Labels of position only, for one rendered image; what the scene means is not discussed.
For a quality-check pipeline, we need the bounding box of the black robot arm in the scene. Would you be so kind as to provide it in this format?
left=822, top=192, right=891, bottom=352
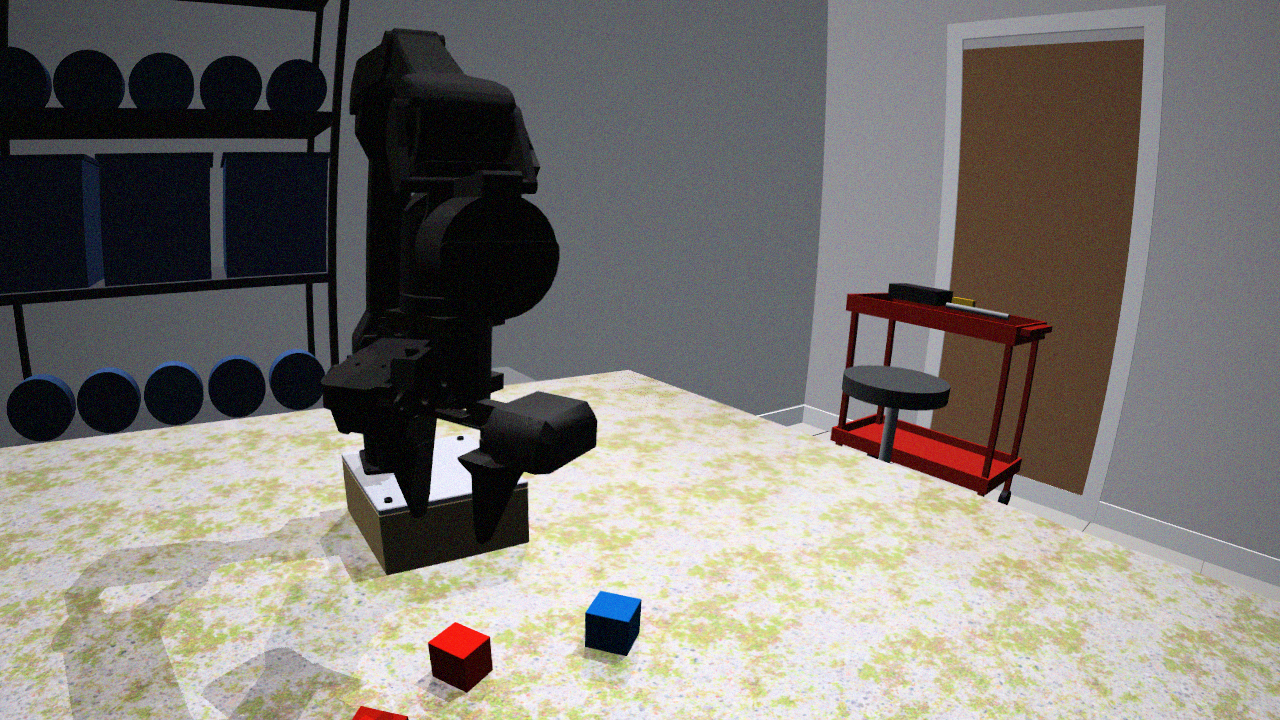
left=321, top=28, right=561, bottom=475

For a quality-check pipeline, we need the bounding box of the blue cube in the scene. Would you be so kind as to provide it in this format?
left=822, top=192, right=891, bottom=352
left=585, top=591, right=643, bottom=656

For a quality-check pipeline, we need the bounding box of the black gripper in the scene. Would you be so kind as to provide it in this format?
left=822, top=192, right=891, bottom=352
left=376, top=292, right=596, bottom=544

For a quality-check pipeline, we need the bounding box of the red cube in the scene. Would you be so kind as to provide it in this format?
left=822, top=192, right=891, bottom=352
left=428, top=623, right=493, bottom=693
left=352, top=706, right=408, bottom=720

